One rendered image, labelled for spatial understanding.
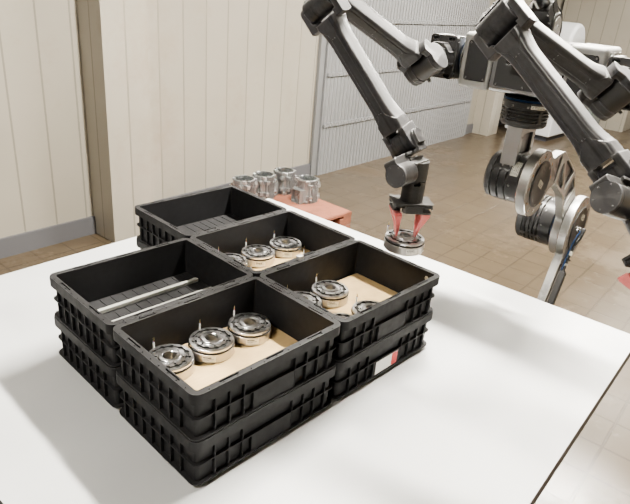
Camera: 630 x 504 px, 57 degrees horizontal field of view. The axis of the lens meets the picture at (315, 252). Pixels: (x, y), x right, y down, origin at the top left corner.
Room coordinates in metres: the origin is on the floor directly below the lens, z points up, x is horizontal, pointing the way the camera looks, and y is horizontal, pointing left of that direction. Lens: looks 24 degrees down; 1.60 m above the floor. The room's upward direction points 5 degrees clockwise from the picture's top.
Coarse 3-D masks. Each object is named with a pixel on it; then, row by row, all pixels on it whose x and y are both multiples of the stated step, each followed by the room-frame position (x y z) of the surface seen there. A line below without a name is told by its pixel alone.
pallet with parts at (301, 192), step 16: (240, 176) 4.12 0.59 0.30; (256, 176) 4.15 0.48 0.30; (272, 176) 4.18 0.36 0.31; (288, 176) 4.30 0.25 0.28; (304, 176) 4.27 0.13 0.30; (256, 192) 4.15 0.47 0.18; (272, 192) 4.17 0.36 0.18; (288, 192) 4.29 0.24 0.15; (304, 192) 4.13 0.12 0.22; (304, 208) 4.03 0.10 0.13; (320, 208) 4.06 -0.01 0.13; (336, 208) 4.09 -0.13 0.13
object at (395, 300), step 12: (360, 240) 1.61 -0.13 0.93; (324, 252) 1.50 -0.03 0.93; (384, 252) 1.54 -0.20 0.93; (288, 264) 1.40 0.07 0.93; (408, 264) 1.48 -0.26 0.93; (264, 276) 1.32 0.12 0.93; (432, 276) 1.41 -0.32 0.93; (408, 288) 1.33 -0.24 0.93; (420, 288) 1.35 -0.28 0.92; (384, 300) 1.25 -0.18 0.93; (396, 300) 1.27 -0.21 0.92; (324, 312) 1.17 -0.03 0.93; (360, 312) 1.18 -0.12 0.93; (372, 312) 1.20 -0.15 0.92; (348, 324) 1.14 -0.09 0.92
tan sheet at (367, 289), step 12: (348, 276) 1.57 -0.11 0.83; (360, 276) 1.57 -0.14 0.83; (348, 288) 1.49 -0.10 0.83; (360, 288) 1.50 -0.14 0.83; (372, 288) 1.50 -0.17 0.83; (384, 288) 1.51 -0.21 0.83; (348, 300) 1.42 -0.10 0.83; (360, 300) 1.42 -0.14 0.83; (336, 312) 1.35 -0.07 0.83; (348, 312) 1.35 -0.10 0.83
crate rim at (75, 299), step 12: (180, 240) 1.50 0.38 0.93; (192, 240) 1.50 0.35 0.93; (132, 252) 1.39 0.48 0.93; (144, 252) 1.41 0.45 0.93; (84, 264) 1.30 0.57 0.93; (96, 264) 1.31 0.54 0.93; (228, 264) 1.38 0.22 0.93; (252, 276) 1.32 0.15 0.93; (60, 288) 1.18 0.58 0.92; (216, 288) 1.24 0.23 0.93; (72, 300) 1.14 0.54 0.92; (84, 300) 1.13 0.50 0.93; (180, 300) 1.16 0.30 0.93; (84, 312) 1.10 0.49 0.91; (96, 312) 1.09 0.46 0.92; (144, 312) 1.10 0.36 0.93; (96, 324) 1.07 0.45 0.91; (108, 324) 1.04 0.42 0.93
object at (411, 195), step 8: (408, 184) 1.39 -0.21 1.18; (424, 184) 1.39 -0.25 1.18; (408, 192) 1.39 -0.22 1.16; (416, 192) 1.38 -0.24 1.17; (392, 200) 1.40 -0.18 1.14; (400, 200) 1.40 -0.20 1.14; (408, 200) 1.39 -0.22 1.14; (416, 200) 1.39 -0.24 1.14; (424, 200) 1.42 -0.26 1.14; (424, 208) 1.39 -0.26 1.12; (432, 208) 1.39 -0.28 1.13
